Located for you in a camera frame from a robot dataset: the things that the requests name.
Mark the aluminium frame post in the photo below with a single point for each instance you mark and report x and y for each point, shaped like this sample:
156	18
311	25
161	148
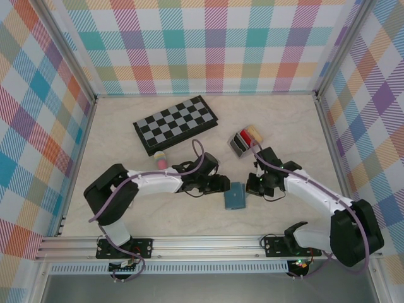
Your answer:
342	47
67	47

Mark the pink foam tube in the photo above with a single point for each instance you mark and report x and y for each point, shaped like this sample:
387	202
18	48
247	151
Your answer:
161	162

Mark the red credit card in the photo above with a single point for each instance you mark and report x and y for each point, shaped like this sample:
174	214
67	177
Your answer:
246	136

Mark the small circuit board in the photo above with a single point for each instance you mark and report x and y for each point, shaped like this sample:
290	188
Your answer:
124	266
300	264

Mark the wide aluminium mounting rail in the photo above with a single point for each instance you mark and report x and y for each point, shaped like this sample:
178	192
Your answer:
205	247

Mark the dark grey credit card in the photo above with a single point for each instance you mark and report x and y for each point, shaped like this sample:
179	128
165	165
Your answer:
238	143

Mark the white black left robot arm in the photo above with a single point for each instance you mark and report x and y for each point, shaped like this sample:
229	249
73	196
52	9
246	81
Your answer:
151	183

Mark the clear plastic card box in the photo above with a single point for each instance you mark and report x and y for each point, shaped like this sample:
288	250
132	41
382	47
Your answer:
243	150

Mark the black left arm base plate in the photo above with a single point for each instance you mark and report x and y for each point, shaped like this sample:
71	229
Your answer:
142	247

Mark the teal leather card holder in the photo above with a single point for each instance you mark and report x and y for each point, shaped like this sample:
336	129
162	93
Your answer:
235	197

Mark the gold credit card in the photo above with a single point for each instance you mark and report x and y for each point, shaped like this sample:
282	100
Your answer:
255	133

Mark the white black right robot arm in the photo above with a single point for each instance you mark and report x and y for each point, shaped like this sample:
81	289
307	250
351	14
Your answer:
315	192

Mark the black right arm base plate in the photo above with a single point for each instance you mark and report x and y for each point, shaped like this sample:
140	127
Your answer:
273	246

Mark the aluminium side rail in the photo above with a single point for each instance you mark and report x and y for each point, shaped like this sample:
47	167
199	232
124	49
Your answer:
81	151
334	158

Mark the black grey folding chessboard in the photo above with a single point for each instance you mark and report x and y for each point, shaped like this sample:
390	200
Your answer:
175	124

